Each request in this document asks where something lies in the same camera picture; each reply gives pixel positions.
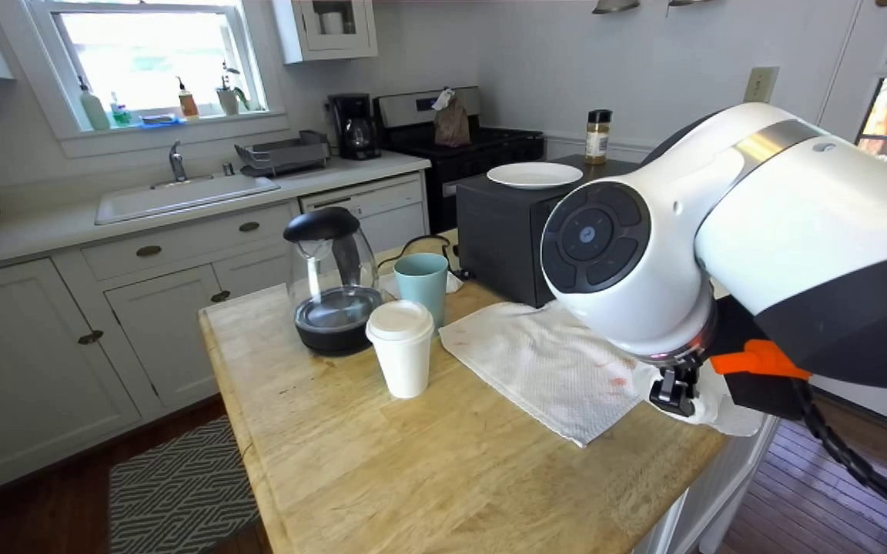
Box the black toaster oven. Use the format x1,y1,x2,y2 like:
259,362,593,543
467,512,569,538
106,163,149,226
454,151,640,308

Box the spice jar with black lid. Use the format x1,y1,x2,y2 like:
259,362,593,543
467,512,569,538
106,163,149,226
583,107,615,166

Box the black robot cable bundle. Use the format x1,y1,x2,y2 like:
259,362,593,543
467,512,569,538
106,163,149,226
792,387,887,533

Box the white glass front wall cabinet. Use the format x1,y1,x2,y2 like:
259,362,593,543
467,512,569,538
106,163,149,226
267,0,383,67

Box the glass electric kettle black lid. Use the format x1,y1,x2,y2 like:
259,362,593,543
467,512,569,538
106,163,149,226
279,205,389,359

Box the white foam cup with lid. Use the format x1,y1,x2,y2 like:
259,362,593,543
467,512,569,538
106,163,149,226
365,299,438,402

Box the white cloth with red stain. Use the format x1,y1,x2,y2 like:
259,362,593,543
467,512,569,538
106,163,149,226
434,297,664,451

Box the brown paper bag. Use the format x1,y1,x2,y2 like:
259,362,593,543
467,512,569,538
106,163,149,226
429,87,476,151

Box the grey dish rack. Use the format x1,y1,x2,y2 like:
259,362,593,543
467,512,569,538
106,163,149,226
232,126,337,181

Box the green soap bottle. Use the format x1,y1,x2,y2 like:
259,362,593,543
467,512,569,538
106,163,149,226
78,81,115,137

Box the pale pump dispenser bottle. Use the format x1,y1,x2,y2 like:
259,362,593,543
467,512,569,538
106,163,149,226
214,61,254,119

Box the white framed kitchen window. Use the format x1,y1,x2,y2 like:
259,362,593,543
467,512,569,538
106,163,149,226
12,0,289,158

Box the blue sponge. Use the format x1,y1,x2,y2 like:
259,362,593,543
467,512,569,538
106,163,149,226
135,110,188,134

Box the small teal bottle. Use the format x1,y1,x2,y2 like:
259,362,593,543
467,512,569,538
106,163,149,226
107,91,135,128

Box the orange soap bottle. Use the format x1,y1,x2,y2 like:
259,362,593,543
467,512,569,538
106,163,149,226
175,73,199,123

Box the white base kitchen cabinets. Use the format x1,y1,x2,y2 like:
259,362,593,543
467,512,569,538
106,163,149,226
0,151,434,508

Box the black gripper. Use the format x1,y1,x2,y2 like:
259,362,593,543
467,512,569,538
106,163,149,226
647,297,777,422

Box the white kitchen sink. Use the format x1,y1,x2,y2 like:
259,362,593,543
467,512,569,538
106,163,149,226
92,173,284,231

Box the grey patterned floor mat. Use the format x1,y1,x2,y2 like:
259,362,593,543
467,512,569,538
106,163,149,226
106,412,263,554

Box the beige wall light switch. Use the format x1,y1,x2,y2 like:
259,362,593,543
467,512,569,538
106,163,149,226
740,66,782,107

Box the teal cup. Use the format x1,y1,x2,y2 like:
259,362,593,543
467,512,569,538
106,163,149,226
390,251,454,331

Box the wooden top white kitchen island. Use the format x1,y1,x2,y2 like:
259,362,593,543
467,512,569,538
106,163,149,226
197,231,786,554

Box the black coffee maker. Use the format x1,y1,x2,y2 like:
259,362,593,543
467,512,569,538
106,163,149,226
323,92,385,163

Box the black power cable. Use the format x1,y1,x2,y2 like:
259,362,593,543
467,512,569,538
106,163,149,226
374,231,472,285

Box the orange velcro strap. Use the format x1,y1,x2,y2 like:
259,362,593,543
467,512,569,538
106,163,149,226
710,337,815,386

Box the white dishwasher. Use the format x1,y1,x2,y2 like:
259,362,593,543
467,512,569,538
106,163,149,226
297,171,434,255

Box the black and steel stove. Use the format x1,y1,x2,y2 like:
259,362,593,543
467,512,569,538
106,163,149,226
374,83,547,236

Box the white plate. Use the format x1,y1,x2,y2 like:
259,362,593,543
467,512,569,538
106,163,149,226
484,161,584,195

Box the chrome faucet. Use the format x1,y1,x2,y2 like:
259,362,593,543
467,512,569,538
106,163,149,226
162,140,193,187

